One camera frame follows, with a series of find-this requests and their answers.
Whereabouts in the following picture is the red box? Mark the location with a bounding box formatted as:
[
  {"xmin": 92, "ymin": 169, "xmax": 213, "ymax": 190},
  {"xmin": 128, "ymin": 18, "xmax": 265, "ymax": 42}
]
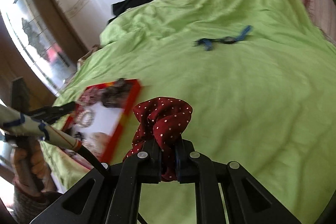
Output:
[{"xmin": 62, "ymin": 79, "xmax": 142, "ymax": 169}]

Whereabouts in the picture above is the red polka dot scrunchie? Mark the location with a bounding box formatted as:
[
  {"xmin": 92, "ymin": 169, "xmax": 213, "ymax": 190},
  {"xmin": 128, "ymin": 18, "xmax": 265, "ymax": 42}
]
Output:
[{"xmin": 123, "ymin": 97, "xmax": 193, "ymax": 182}]

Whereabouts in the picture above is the green bed sheet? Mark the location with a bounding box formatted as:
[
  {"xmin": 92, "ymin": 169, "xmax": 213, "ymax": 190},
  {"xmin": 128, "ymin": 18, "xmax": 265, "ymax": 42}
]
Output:
[{"xmin": 39, "ymin": 0, "xmax": 336, "ymax": 224}]

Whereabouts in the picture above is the wooden window frame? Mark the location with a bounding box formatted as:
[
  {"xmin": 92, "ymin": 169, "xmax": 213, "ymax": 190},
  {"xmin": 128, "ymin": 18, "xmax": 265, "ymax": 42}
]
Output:
[{"xmin": 16, "ymin": 0, "xmax": 90, "ymax": 56}]

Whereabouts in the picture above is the white taped black cable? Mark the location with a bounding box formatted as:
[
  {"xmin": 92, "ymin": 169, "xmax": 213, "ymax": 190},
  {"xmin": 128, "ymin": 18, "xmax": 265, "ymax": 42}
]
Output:
[{"xmin": 0, "ymin": 105, "xmax": 112, "ymax": 178}]

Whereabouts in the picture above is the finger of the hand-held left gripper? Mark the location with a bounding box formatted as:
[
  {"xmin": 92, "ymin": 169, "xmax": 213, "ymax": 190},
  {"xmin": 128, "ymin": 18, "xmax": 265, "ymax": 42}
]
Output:
[{"xmin": 28, "ymin": 103, "xmax": 76, "ymax": 123}]

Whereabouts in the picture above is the person's left forearm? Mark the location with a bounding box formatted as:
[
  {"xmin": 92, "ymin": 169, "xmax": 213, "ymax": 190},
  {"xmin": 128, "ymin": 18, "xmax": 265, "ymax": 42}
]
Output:
[{"xmin": 10, "ymin": 179, "xmax": 63, "ymax": 224}]

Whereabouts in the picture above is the person's left hand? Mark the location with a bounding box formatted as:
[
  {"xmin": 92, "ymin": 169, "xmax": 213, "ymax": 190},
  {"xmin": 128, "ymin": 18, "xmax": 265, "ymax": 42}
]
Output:
[{"xmin": 12, "ymin": 141, "xmax": 57, "ymax": 197}]

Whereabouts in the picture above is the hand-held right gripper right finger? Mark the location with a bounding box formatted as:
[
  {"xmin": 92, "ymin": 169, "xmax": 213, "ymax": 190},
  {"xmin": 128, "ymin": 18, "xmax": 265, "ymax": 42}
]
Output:
[{"xmin": 175, "ymin": 138, "xmax": 302, "ymax": 224}]

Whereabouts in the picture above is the window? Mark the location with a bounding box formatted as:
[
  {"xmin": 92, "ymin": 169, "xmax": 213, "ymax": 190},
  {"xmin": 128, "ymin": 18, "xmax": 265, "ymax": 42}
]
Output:
[{"xmin": 0, "ymin": 0, "xmax": 76, "ymax": 94}]

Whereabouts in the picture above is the blue striped strap watch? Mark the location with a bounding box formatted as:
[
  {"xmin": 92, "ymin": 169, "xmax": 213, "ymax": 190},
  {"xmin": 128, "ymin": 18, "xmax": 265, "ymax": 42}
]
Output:
[{"xmin": 194, "ymin": 25, "xmax": 253, "ymax": 52}]

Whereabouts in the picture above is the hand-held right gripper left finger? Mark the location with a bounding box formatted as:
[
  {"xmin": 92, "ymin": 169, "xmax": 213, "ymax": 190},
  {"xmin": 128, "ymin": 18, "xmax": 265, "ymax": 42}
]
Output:
[{"xmin": 29, "ymin": 139, "xmax": 161, "ymax": 224}]

